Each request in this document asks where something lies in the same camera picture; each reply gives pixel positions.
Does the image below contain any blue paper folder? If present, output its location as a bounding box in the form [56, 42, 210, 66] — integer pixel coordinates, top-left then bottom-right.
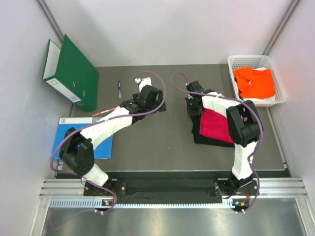
[51, 117, 113, 159]

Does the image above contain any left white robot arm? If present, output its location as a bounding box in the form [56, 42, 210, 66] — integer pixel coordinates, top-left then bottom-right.
[59, 85, 166, 195]

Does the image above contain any pink red t shirt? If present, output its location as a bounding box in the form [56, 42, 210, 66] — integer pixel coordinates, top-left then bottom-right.
[199, 109, 234, 146]

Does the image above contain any aluminium rail frame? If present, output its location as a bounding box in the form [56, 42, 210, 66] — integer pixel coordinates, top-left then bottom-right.
[30, 169, 315, 236]

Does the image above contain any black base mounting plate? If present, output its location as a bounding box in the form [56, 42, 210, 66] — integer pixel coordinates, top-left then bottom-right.
[56, 171, 291, 205]

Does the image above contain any orange t shirt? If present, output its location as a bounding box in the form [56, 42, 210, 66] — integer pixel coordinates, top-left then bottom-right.
[233, 67, 276, 99]

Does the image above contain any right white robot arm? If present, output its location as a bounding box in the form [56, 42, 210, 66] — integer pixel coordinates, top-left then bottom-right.
[185, 81, 263, 195]

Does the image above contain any red pen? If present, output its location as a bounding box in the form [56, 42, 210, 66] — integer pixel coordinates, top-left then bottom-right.
[92, 108, 115, 117]

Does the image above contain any blue pen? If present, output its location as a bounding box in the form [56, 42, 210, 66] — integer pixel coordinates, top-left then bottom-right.
[118, 81, 122, 98]

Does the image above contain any green lever arch binder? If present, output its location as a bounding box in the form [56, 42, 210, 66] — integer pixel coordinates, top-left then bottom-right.
[42, 35, 99, 112]

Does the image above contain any black t shirt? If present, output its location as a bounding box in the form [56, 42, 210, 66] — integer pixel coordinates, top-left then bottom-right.
[190, 115, 234, 148]

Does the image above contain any white plastic basket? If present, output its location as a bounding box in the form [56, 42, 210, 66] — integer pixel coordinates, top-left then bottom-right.
[227, 55, 288, 107]

